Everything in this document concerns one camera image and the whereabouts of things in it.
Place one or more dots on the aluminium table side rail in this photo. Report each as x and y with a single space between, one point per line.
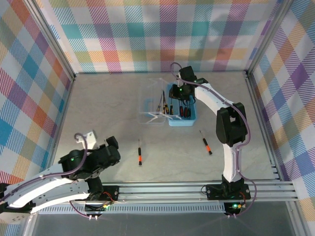
61 123
256 103

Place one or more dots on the controller board with LED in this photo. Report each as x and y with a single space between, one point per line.
232 209
93 207

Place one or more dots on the orange black precision screwdriver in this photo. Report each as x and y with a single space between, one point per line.
139 156
207 147

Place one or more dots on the blue plastic tool box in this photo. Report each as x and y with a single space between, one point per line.
182 123

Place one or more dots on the aluminium mounting rail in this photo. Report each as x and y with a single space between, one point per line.
160 191

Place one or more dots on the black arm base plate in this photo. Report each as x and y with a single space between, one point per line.
214 191
113 193

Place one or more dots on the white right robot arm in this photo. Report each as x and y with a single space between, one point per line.
231 162

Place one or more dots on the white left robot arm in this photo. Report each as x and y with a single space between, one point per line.
37 186

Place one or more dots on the aluminium frame post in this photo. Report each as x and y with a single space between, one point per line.
51 37
267 37

